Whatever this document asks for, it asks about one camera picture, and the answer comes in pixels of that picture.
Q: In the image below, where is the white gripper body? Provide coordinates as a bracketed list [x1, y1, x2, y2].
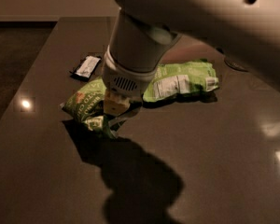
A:
[102, 49, 156, 100]

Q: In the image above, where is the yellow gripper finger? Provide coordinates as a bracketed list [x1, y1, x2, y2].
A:
[104, 90, 130, 116]

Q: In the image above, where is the green jalapeno chip bag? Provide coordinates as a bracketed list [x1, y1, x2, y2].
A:
[61, 77, 138, 140]

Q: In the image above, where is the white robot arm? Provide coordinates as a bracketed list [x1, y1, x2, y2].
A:
[103, 0, 280, 116]

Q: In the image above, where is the light green chip bag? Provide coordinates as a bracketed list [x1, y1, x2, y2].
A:
[143, 60, 219, 103]

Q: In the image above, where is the rxbar blueberry bar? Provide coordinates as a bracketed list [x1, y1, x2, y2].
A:
[70, 55, 102, 80]

